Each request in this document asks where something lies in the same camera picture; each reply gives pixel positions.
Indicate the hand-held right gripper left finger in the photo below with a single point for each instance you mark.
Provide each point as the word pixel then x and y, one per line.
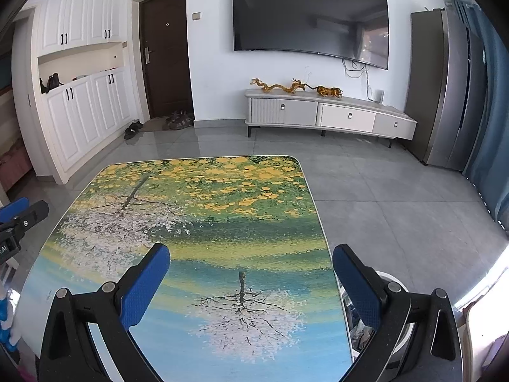
pixel 141 290

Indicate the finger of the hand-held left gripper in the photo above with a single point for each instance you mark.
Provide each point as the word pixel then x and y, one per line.
pixel 30 215

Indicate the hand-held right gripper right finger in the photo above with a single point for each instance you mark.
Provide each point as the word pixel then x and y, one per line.
pixel 360 290

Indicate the white round waste bin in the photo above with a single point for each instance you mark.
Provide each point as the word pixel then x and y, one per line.
pixel 397 284

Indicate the person's left forearm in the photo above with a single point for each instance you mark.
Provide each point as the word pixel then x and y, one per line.
pixel 4 314

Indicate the pink cushioned bench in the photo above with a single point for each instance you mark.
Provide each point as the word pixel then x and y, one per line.
pixel 16 163

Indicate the table with tree print top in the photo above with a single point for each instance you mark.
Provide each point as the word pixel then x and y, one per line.
pixel 222 215

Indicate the white built-in cabinet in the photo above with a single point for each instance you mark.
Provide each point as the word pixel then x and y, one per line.
pixel 79 107

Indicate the beige sofa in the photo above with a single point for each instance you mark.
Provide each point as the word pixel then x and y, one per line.
pixel 485 334

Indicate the black bag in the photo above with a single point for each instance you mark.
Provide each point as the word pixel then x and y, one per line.
pixel 51 82

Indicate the pair of brown sandals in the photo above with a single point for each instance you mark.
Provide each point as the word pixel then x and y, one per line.
pixel 179 120

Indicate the white television cabinet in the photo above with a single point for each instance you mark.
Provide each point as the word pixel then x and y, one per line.
pixel 338 117

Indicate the small white device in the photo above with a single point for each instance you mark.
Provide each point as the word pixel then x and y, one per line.
pixel 378 96

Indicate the golden tiger figurine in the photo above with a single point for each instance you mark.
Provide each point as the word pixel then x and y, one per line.
pixel 329 92

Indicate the dark brown door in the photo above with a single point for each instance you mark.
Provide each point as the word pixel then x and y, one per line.
pixel 167 59

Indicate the blue curtain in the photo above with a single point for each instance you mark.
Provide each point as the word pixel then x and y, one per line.
pixel 491 127

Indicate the grey refrigerator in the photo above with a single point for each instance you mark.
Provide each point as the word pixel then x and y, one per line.
pixel 441 95

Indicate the golden dragon figurine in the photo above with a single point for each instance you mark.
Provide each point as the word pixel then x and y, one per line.
pixel 278 86

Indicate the wall switch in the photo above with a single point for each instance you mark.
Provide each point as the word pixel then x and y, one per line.
pixel 195 16

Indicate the wall-mounted black television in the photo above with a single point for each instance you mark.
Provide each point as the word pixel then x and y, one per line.
pixel 310 20

